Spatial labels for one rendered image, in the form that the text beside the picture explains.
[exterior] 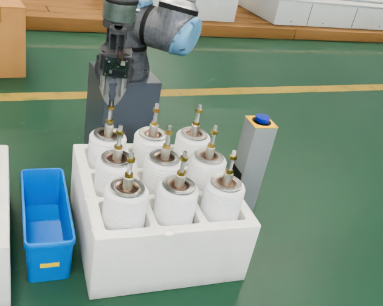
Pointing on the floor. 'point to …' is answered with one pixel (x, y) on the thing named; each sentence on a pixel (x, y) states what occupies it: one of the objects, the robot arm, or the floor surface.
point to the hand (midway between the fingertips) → (111, 98)
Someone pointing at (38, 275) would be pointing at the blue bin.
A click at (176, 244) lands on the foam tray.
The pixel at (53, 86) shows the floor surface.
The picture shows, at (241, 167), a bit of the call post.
